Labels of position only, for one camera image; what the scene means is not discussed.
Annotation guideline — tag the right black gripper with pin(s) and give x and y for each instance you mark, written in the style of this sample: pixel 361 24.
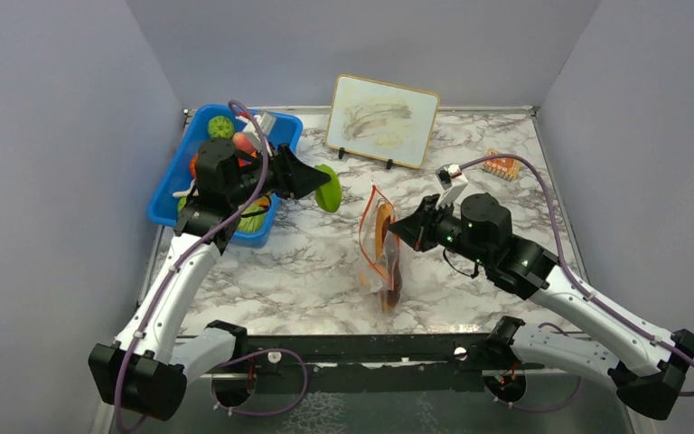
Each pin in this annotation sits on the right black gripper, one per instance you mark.
pixel 417 228

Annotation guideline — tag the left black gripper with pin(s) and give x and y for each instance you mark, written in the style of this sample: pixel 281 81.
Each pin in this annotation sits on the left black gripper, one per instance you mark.
pixel 293 177

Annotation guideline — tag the toy green starfruit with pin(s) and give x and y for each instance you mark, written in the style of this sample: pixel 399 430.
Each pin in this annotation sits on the toy green starfruit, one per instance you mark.
pixel 329 196

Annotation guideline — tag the clear zip top bag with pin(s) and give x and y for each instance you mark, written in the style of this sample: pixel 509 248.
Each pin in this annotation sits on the clear zip top bag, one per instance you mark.
pixel 369 278

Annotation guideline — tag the toy orange pumpkin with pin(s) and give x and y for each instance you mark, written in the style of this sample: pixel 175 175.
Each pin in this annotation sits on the toy orange pumpkin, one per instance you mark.
pixel 192 166

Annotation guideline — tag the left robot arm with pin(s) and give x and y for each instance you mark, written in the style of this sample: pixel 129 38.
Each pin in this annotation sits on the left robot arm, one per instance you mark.
pixel 144 370

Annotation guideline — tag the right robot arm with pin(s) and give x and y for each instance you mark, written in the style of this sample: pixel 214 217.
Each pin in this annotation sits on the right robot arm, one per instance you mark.
pixel 644 364

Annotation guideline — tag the blue plastic bin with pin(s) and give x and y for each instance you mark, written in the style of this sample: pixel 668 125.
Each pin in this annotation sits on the blue plastic bin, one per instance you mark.
pixel 162 208

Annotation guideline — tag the toy green cabbage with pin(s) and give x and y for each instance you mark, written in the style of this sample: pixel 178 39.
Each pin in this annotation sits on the toy green cabbage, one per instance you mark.
pixel 252 219

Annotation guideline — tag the toy green lettuce ball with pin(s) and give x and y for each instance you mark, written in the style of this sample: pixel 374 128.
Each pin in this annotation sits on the toy green lettuce ball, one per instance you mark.
pixel 220 127

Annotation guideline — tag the whiteboard on stand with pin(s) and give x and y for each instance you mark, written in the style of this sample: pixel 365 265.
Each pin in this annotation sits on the whiteboard on stand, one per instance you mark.
pixel 380 120

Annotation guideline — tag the orange snack packet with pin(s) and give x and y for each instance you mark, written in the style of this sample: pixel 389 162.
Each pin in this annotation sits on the orange snack packet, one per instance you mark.
pixel 505 168

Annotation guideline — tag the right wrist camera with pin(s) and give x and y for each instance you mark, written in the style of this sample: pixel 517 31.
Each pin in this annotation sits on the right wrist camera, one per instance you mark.
pixel 453 182

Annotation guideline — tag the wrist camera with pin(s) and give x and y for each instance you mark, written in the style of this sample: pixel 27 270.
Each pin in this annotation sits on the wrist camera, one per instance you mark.
pixel 453 182
pixel 258 128

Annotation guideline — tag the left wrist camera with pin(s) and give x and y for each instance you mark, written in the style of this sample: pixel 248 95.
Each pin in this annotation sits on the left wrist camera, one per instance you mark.
pixel 258 128

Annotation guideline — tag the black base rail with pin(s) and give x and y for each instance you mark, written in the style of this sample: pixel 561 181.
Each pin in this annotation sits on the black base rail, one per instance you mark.
pixel 290 364

